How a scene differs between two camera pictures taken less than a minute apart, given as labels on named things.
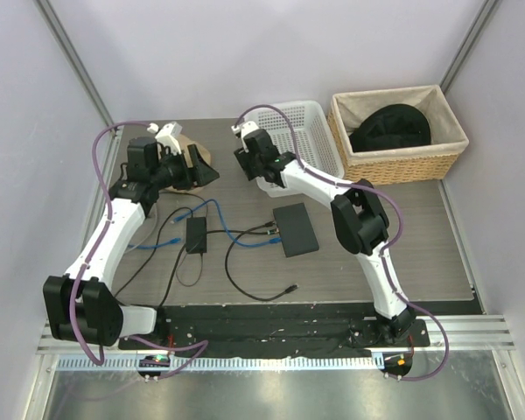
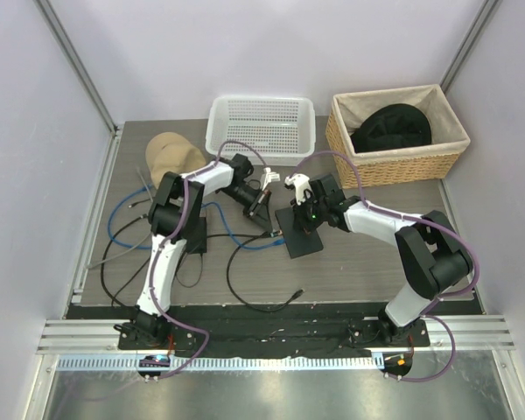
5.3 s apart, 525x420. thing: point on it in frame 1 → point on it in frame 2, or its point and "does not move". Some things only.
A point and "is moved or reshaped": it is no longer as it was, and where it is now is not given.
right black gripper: (243, 158) → (299, 216)
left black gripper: (203, 175) → (259, 211)
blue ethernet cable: (236, 241) does not move
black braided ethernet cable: (269, 232) is moved or reshaped
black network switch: (296, 229) does not move
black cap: (388, 127) does not move
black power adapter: (196, 235) does not move
